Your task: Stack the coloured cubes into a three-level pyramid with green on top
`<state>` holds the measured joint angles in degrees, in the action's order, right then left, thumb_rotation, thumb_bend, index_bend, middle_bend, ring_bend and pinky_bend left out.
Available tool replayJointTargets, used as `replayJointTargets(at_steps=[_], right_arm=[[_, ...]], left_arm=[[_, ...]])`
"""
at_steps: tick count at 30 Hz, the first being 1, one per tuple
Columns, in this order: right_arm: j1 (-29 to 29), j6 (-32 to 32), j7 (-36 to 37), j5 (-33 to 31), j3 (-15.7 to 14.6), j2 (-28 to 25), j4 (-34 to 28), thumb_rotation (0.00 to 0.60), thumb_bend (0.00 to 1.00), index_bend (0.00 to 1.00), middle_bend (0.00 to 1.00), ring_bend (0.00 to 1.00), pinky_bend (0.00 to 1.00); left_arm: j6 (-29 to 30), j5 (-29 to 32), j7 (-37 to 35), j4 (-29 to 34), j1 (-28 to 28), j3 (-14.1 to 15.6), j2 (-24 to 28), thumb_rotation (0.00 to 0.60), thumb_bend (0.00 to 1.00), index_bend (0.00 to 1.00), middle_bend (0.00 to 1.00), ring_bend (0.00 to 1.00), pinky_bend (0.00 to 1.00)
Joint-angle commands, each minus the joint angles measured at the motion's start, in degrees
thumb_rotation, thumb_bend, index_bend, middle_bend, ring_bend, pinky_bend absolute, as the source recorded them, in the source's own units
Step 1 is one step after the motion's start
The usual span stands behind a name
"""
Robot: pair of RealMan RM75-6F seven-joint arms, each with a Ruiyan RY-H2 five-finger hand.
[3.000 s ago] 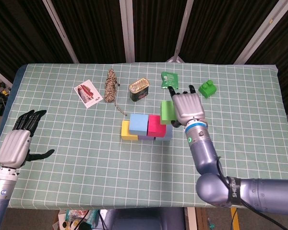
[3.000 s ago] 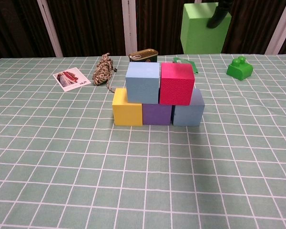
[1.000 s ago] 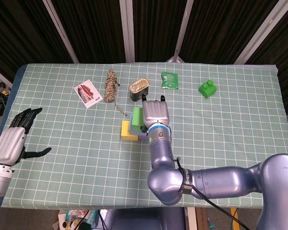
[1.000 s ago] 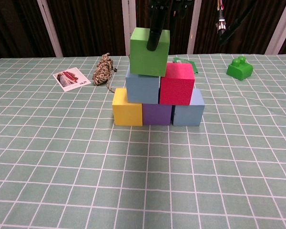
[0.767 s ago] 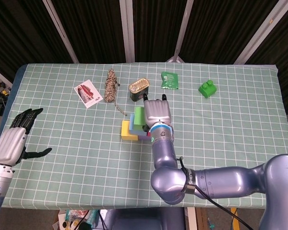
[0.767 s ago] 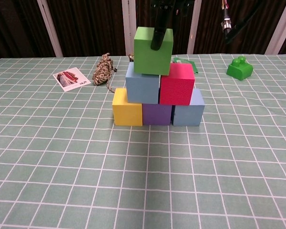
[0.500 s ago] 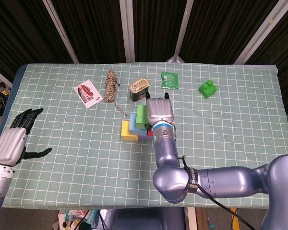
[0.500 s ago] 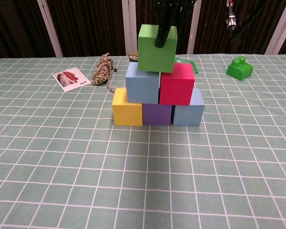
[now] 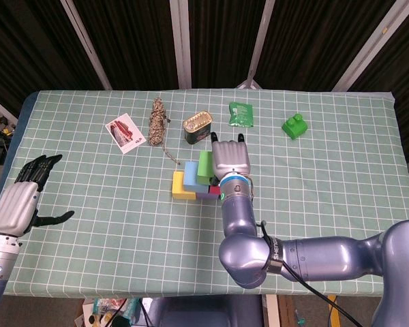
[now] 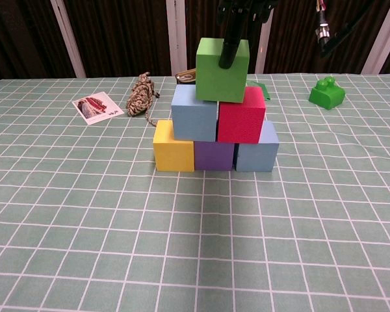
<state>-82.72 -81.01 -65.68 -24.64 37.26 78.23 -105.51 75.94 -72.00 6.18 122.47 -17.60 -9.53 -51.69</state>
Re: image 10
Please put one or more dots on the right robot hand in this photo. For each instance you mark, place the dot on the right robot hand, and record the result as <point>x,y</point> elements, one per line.
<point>235,19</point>

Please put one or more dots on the green foam cube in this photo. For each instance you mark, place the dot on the green foam cube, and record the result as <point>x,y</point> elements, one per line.
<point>214,81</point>

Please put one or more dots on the pink foam cube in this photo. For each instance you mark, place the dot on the pink foam cube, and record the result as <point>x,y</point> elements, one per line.
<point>243,120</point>

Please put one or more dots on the light blue foam cube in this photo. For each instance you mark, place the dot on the light blue foam cube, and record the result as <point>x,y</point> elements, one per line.
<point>195,117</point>
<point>256,156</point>

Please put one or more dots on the purple foam cube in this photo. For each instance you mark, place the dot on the purple foam cube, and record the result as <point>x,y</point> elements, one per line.
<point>213,156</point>

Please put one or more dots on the yellow foam cube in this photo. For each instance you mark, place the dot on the yellow foam cube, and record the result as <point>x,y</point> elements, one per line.
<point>172,156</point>

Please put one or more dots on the dark green meat tin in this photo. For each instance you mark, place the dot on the dark green meat tin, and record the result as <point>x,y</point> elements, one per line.
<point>186,78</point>

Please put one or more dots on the green snack packet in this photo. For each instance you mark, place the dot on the green snack packet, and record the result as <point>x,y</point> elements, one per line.
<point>266,92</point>

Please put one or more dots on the green studded toy brick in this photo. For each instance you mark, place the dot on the green studded toy brick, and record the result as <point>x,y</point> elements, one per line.
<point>328,96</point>

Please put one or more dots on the white photo card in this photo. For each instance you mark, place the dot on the white photo card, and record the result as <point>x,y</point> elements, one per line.
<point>97,109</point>

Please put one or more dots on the green checked tablecloth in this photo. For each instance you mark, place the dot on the green checked tablecloth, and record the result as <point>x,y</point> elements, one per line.
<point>195,260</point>

